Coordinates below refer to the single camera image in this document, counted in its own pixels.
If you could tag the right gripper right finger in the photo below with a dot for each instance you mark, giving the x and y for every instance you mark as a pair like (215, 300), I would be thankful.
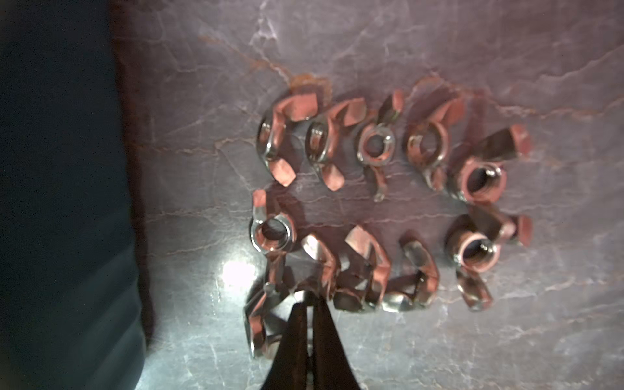
(330, 366)

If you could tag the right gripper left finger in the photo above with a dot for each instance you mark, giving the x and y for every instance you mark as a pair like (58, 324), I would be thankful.
(290, 366)

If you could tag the silver wing nut eleventh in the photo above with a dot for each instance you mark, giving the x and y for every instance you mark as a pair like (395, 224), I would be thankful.
(263, 329)

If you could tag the teal plastic storage tray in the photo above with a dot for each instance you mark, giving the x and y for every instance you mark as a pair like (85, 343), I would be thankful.
(70, 304)

